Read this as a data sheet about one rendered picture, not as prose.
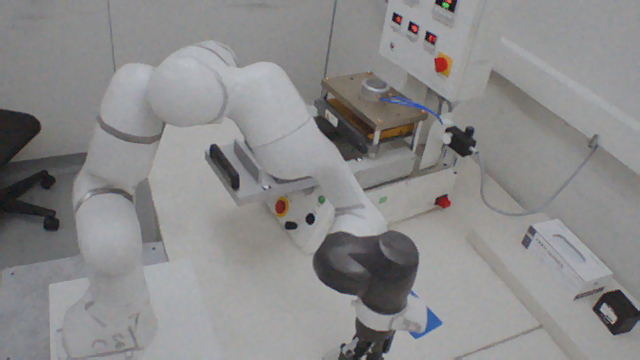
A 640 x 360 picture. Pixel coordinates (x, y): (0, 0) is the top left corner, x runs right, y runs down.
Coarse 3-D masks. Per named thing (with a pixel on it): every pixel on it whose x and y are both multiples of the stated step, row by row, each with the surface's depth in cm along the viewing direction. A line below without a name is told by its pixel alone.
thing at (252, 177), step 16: (240, 144) 131; (208, 160) 134; (240, 160) 133; (256, 160) 133; (224, 176) 126; (240, 176) 127; (256, 176) 126; (240, 192) 122; (256, 192) 123; (272, 192) 126; (288, 192) 129
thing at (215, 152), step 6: (210, 144) 130; (216, 144) 130; (210, 150) 130; (216, 150) 128; (210, 156) 131; (216, 156) 127; (222, 156) 126; (222, 162) 125; (228, 162) 124; (222, 168) 126; (228, 168) 123; (228, 174) 123; (234, 174) 121; (234, 180) 121; (234, 186) 122
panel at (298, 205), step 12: (300, 192) 142; (288, 204) 145; (300, 204) 142; (312, 204) 138; (324, 204) 135; (276, 216) 148; (288, 216) 145; (300, 216) 141; (300, 228) 141; (312, 228) 137; (300, 240) 140
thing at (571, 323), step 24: (528, 216) 157; (480, 240) 147; (504, 240) 147; (504, 264) 139; (528, 264) 140; (528, 288) 132; (552, 288) 133; (552, 312) 126; (576, 312) 127; (552, 336) 125; (576, 336) 120; (600, 336) 121; (624, 336) 122
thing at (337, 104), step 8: (336, 104) 145; (344, 104) 145; (344, 112) 142; (352, 112) 142; (352, 120) 139; (360, 120) 139; (360, 128) 136; (368, 128) 136; (392, 128) 138; (400, 128) 139; (408, 128) 141; (368, 136) 134; (384, 136) 137; (392, 136) 139; (400, 136) 141; (408, 136) 143
